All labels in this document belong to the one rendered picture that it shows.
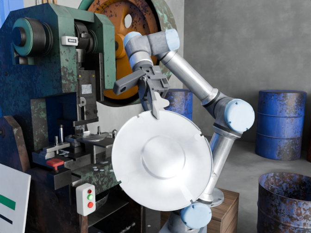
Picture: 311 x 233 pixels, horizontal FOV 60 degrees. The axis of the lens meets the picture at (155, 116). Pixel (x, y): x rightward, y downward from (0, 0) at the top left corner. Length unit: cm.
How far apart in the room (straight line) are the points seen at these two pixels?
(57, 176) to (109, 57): 75
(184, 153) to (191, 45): 420
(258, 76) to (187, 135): 372
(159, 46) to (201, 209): 63
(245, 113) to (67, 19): 96
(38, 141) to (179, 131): 112
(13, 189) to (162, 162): 124
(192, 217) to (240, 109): 45
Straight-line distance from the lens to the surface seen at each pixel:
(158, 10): 167
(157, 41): 97
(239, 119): 104
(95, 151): 156
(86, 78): 159
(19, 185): 179
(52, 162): 132
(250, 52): 452
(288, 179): 210
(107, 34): 166
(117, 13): 194
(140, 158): 75
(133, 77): 85
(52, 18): 149
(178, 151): 78
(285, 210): 175
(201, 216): 112
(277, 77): 442
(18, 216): 182
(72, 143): 165
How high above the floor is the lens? 118
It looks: 10 degrees down
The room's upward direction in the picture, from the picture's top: straight up
